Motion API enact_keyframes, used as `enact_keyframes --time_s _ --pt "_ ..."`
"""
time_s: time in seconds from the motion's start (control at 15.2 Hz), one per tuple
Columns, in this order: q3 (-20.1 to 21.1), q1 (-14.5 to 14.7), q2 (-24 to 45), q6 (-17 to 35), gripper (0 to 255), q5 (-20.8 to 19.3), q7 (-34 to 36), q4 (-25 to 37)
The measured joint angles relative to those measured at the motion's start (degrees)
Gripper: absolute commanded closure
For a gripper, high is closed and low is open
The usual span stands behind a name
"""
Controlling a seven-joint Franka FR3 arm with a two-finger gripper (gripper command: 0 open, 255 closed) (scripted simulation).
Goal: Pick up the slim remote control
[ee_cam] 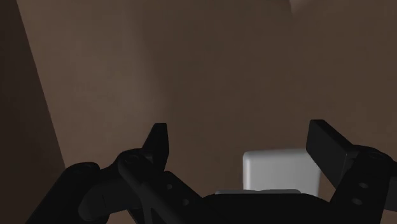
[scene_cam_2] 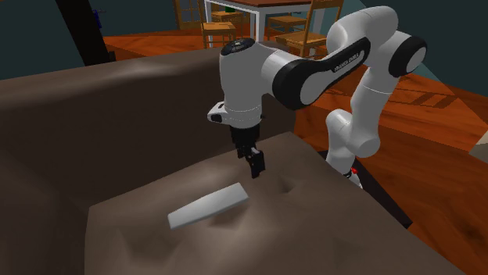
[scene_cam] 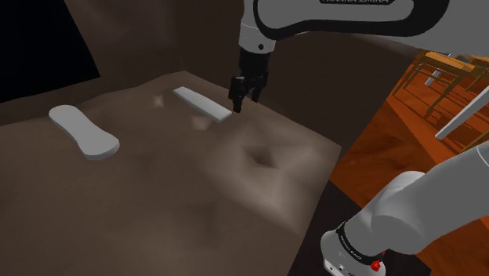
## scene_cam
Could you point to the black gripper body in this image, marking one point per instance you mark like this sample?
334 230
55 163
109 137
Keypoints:
253 63

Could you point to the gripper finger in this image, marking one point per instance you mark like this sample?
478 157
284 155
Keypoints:
237 93
258 90

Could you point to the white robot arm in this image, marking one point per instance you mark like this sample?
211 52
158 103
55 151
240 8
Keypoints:
401 218

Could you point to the grey flat slim remote control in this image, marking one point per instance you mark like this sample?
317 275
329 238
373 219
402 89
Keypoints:
204 104

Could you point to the brown tufted sofa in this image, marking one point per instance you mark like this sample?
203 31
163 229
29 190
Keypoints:
160 191

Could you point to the grey rounded remote control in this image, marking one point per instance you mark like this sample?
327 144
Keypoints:
86 134

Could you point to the brown wooden chair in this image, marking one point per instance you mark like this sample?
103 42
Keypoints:
443 70

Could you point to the white slanted furniture leg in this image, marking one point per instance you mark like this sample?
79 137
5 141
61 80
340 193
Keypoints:
464 114

